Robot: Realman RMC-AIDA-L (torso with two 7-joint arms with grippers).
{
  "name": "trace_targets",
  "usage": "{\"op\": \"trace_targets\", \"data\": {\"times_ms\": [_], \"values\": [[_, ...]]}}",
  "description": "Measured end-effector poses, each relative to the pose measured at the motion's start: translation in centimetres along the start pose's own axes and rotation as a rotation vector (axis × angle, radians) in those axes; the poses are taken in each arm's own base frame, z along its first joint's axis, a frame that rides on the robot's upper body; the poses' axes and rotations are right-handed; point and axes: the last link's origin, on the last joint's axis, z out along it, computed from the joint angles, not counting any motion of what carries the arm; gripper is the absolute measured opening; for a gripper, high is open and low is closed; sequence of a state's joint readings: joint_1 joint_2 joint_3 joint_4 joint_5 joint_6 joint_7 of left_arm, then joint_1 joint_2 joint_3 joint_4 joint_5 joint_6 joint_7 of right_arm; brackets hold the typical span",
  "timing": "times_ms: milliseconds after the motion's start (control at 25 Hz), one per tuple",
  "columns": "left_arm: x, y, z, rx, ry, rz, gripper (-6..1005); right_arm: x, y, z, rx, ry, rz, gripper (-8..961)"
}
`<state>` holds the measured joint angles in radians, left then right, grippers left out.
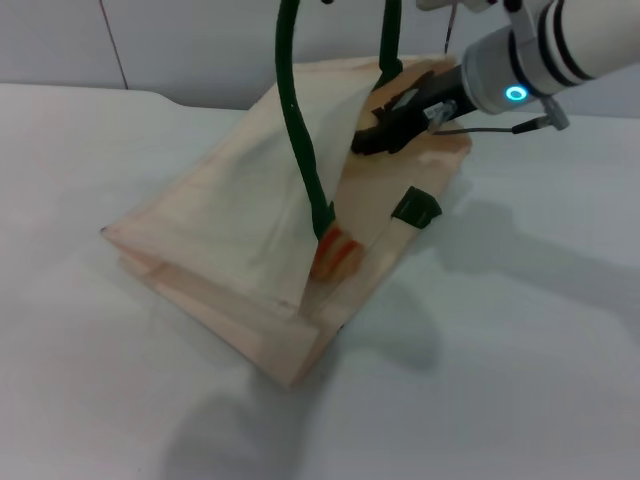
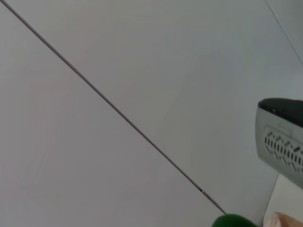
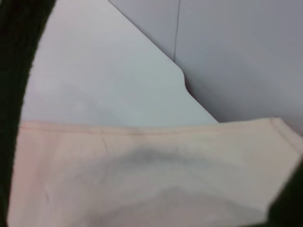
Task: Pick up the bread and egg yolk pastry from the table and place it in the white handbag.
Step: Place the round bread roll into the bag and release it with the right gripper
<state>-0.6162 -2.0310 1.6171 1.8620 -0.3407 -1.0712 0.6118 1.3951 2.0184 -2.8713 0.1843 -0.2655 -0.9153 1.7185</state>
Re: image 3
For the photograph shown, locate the cream canvas tote bag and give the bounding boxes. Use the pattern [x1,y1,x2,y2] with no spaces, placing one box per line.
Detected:
[7,117,303,227]

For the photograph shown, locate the green rope bag handle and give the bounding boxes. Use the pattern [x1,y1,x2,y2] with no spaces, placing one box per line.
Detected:
[0,0,303,227]

